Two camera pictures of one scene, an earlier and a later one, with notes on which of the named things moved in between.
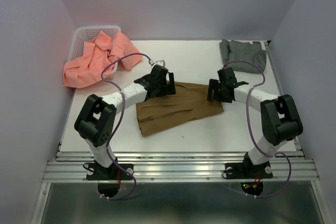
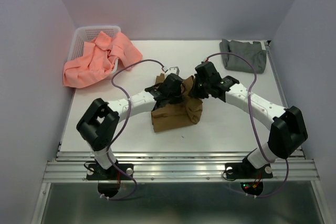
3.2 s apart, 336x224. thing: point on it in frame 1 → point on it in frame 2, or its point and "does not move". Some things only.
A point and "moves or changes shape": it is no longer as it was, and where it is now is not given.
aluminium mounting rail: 180,166 does not move
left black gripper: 168,89 → 178,99
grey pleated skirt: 243,56 does not move
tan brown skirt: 160,110 moves or changes shape
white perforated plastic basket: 83,33 does not move
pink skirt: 98,60 does not move
